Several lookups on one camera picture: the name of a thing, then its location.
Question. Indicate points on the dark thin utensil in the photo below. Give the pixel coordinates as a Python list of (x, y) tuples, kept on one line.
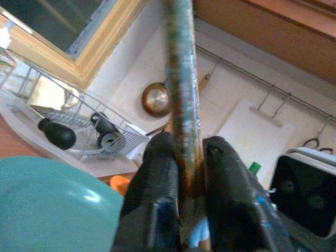
[(157, 130)]

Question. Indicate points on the cream ceramic mug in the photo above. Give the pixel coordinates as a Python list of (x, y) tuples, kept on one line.
[(52, 92)]

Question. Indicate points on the wooden wall cabinet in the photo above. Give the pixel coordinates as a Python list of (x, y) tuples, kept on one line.
[(262, 26)]

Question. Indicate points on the metal rail hook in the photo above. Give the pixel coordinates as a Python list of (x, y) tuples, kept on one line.
[(265, 98), (282, 105)]

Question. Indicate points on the white hanging cutting board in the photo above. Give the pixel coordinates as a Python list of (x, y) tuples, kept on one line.
[(249, 147)]

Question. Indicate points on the clear soap pump bottle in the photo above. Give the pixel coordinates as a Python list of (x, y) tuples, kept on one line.
[(5, 63)]

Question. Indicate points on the orange bowl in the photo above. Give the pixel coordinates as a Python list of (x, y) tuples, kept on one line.
[(119, 185)]

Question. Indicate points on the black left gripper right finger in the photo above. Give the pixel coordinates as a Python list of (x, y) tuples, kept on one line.
[(231, 194)]

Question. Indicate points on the copper frying pan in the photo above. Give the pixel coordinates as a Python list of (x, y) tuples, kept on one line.
[(156, 99)]

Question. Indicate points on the grey plastic drain tray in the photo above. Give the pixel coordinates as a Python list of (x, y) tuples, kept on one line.
[(78, 163)]

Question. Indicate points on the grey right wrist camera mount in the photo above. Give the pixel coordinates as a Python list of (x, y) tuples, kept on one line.
[(304, 189)]

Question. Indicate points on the metal wall rail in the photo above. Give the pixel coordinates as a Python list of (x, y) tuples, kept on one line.
[(262, 81)]

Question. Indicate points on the small black bottle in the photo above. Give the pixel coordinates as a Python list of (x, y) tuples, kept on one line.
[(59, 135)]

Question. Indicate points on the white plastic utensil holder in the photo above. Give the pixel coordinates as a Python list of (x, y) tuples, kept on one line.
[(137, 147)]

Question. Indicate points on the green patterned wooden chopstick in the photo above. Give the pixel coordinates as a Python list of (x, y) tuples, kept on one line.
[(183, 105)]

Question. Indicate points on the large black bottle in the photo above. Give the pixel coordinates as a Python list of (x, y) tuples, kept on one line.
[(105, 126)]

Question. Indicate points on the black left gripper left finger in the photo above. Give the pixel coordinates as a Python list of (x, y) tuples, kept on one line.
[(152, 189)]

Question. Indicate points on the wooden window frame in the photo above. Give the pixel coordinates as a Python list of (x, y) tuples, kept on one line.
[(105, 39)]

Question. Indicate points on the teal plate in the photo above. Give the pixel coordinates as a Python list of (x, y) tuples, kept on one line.
[(52, 204)]

